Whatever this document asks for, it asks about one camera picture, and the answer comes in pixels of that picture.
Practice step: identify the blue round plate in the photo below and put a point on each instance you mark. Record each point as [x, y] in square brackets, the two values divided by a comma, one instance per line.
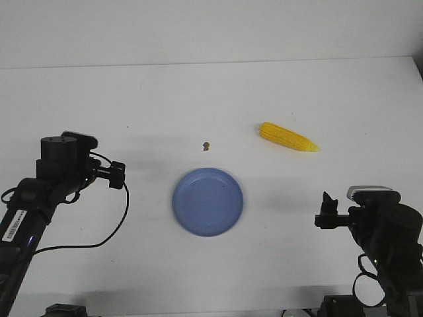
[207, 202]

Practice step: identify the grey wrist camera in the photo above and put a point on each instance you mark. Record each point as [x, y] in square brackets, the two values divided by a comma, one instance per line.
[354, 190]
[86, 141]

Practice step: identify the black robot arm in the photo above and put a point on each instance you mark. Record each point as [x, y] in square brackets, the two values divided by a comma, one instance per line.
[67, 166]
[387, 231]

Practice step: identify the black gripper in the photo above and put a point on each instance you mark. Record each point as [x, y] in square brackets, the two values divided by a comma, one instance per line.
[115, 173]
[329, 218]

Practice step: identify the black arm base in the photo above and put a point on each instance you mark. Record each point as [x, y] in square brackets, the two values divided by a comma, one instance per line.
[65, 310]
[340, 306]

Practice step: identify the yellow corn cob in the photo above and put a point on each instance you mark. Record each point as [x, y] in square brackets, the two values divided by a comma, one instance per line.
[286, 138]

